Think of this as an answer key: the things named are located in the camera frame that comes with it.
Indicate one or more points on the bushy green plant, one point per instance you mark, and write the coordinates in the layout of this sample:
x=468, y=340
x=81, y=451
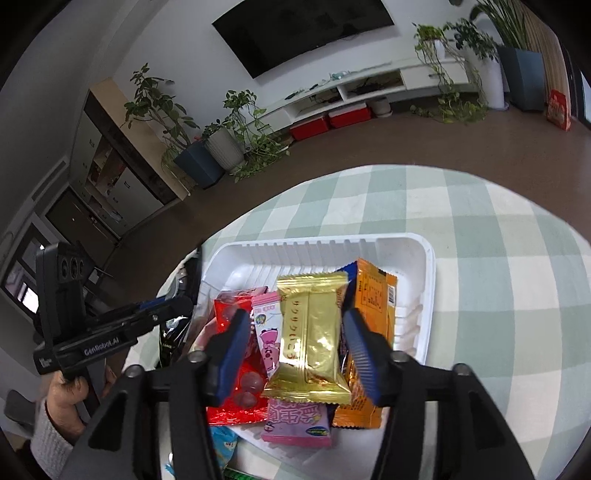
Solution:
x=475, y=37

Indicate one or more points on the red paper bag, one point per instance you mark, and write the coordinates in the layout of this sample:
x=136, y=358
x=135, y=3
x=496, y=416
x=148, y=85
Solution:
x=558, y=110

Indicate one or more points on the beige curtain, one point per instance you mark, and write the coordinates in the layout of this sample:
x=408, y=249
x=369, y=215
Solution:
x=547, y=41

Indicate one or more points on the tall leafy plant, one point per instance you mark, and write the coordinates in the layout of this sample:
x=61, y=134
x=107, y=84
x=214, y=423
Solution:
x=152, y=101

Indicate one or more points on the checkered tablecloth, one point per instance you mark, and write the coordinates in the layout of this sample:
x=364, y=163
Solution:
x=485, y=277

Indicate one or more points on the orange snack packet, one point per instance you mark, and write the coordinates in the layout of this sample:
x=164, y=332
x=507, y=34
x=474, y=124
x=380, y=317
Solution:
x=374, y=295

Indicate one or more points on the red storage box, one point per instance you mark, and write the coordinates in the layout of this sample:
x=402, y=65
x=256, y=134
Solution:
x=309, y=128
x=350, y=115

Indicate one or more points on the trailing pothos plant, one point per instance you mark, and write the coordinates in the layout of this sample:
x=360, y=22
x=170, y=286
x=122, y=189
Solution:
x=254, y=134

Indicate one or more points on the dark door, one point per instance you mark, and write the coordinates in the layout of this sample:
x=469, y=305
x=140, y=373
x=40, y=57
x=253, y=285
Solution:
x=78, y=221

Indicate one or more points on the dark blue snack packet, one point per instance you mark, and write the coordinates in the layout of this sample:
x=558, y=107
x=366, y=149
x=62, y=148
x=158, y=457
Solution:
x=347, y=277

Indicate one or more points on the black snack packet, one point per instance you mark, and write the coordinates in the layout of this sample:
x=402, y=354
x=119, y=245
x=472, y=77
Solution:
x=173, y=332

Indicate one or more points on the pink snack packet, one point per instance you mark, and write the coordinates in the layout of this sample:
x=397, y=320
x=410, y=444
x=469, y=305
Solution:
x=268, y=332

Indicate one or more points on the white television cabinet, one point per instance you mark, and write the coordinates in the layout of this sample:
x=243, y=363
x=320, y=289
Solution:
x=415, y=76

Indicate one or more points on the person's left hand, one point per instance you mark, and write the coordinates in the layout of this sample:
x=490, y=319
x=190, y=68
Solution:
x=69, y=397

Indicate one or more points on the small white pot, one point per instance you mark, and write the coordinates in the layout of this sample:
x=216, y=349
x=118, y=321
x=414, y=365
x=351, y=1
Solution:
x=382, y=107

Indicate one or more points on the hanging pothos plant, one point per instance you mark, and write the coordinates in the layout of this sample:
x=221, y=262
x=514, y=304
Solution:
x=434, y=41

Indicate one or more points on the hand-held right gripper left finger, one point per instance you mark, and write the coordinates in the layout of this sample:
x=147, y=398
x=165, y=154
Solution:
x=228, y=360

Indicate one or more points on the large blue planter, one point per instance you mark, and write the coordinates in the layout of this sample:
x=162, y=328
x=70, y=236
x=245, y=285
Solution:
x=521, y=78

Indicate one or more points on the mauve snack packet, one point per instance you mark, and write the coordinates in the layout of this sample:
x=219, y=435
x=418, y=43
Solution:
x=203, y=337

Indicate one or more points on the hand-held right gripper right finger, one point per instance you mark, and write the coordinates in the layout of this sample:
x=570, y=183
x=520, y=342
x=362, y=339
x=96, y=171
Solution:
x=364, y=355

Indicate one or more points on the red snack packet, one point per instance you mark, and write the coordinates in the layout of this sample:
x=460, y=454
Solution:
x=240, y=408

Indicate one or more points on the wooden wall cabinet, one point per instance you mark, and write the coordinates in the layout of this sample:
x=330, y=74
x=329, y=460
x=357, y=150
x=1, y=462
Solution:
x=129, y=175

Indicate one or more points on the large broad-leaf plant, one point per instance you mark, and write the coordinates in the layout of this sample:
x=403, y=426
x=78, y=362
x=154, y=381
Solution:
x=503, y=18

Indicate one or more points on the gold snack packet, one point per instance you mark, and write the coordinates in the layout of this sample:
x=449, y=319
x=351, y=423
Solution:
x=309, y=332

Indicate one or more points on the blue square planter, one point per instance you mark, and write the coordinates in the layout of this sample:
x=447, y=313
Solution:
x=198, y=164

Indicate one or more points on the tall white planter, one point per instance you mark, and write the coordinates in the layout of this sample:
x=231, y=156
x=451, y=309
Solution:
x=491, y=85

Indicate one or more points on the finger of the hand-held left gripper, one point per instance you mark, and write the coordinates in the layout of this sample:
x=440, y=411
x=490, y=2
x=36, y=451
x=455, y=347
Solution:
x=152, y=303
x=175, y=308

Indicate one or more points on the white ribbed planter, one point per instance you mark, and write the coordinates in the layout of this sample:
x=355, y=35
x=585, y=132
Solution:
x=225, y=150

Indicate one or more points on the wall television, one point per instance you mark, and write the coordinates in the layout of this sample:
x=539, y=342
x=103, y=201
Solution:
x=300, y=32

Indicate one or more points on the white plastic tray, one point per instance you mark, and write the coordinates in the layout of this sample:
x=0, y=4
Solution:
x=314, y=258

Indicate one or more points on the person's left forearm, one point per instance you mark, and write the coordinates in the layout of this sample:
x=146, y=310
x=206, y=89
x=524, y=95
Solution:
x=51, y=443

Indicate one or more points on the light blue snack packet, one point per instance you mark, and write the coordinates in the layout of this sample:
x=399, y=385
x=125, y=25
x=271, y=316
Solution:
x=224, y=445

